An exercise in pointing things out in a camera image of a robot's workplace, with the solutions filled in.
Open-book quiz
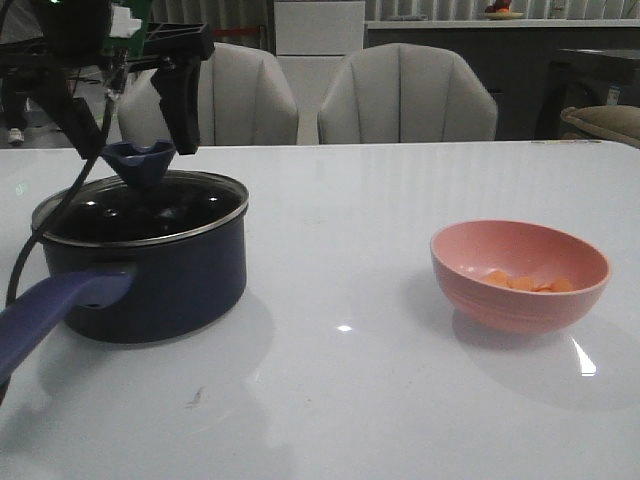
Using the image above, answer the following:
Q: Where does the right grey upholstered chair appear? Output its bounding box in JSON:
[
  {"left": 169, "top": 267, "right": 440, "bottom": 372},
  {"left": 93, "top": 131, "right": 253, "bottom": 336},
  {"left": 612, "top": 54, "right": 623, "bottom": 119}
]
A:
[{"left": 317, "top": 43, "right": 498, "bottom": 144}]

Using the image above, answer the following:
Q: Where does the dark blue saucepan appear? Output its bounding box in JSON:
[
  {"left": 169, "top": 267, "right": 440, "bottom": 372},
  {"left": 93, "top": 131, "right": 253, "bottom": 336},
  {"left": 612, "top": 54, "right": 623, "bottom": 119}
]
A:
[{"left": 0, "top": 170, "right": 250, "bottom": 391}]

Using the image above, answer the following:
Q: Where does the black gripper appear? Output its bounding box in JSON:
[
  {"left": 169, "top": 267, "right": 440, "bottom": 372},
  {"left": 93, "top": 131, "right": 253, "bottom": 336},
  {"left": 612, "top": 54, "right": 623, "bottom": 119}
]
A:
[{"left": 1, "top": 1, "right": 214, "bottom": 159}]

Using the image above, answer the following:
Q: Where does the red barrier belt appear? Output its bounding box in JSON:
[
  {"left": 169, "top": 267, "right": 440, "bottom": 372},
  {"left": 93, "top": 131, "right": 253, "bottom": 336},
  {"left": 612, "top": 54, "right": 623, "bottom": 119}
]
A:
[{"left": 213, "top": 25, "right": 264, "bottom": 37}]

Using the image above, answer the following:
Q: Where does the white cabinet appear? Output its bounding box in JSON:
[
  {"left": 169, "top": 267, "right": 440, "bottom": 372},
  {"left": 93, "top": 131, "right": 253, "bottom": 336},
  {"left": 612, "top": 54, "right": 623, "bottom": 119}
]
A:
[{"left": 274, "top": 1, "right": 366, "bottom": 145}]

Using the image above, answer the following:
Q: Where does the orange ham slice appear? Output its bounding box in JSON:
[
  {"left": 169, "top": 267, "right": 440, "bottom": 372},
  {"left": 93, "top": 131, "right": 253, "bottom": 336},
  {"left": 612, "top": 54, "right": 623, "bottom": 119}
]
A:
[
  {"left": 481, "top": 270, "right": 511, "bottom": 289},
  {"left": 538, "top": 277, "right": 574, "bottom": 293},
  {"left": 507, "top": 276, "right": 539, "bottom": 292}
]

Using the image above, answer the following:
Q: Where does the fruit plate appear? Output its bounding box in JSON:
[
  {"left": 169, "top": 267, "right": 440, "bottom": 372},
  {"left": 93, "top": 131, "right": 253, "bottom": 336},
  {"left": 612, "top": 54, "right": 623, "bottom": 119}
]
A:
[{"left": 482, "top": 0, "right": 524, "bottom": 20}]

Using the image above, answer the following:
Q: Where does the grey curtain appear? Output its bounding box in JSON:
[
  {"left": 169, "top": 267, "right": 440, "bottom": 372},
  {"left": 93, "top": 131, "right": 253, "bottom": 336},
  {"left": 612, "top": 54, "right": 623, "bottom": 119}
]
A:
[{"left": 152, "top": 0, "right": 275, "bottom": 53}]

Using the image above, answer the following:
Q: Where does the beige cushion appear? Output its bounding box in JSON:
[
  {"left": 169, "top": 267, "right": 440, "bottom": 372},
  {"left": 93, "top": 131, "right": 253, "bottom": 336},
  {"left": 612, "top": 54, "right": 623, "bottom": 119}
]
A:
[{"left": 560, "top": 105, "right": 639, "bottom": 148}]

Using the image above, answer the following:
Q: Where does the pink bowl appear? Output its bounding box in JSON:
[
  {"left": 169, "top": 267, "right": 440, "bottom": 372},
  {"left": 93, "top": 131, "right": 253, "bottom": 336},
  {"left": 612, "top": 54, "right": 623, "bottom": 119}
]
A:
[{"left": 430, "top": 219, "right": 611, "bottom": 334}]

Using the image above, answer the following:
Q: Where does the left grey upholstered chair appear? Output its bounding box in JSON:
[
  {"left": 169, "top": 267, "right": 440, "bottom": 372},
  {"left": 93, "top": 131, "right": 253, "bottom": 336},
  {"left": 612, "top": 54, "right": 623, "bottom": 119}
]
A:
[{"left": 117, "top": 43, "right": 299, "bottom": 146}]

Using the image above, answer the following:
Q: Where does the person in background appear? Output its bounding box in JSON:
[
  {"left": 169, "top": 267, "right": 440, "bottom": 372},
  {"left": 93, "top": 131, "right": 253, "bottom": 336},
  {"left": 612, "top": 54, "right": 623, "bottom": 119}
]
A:
[{"left": 0, "top": 0, "right": 46, "bottom": 147}]

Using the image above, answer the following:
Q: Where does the grey upholstered chair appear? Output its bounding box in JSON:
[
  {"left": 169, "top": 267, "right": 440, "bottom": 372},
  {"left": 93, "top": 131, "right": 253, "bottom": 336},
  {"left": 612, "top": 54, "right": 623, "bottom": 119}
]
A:
[
  {"left": 117, "top": 43, "right": 299, "bottom": 146},
  {"left": 317, "top": 43, "right": 498, "bottom": 144}
]

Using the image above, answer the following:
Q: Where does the black cable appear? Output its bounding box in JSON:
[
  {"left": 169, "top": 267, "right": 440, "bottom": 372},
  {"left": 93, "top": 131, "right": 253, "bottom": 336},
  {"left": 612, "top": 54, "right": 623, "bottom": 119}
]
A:
[{"left": 5, "top": 84, "right": 117, "bottom": 306}]

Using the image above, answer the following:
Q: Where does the glass lid blue knob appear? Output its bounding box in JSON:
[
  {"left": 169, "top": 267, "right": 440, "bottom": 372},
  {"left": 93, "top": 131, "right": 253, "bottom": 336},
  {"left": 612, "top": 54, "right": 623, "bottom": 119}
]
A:
[{"left": 44, "top": 140, "right": 249, "bottom": 247}]

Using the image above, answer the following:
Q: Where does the dark counter white top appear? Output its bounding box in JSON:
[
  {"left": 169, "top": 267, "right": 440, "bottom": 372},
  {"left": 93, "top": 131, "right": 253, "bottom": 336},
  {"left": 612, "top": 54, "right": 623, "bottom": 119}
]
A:
[{"left": 367, "top": 19, "right": 639, "bottom": 140}]

